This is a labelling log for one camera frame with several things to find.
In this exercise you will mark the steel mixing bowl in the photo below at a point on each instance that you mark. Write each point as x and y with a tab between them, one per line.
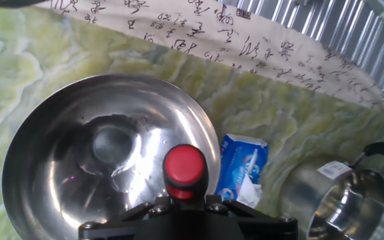
62	133

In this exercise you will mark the blue tissue pack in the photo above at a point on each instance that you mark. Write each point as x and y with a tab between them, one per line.
242	160

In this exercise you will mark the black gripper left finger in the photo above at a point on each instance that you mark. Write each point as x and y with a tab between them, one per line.
125	218

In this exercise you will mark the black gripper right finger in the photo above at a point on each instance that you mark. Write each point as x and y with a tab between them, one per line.
262	223

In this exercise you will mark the green marble patterned mat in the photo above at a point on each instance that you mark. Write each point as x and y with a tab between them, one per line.
278	110

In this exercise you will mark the beige calligraphy cloth strip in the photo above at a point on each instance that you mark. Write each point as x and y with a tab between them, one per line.
212	30

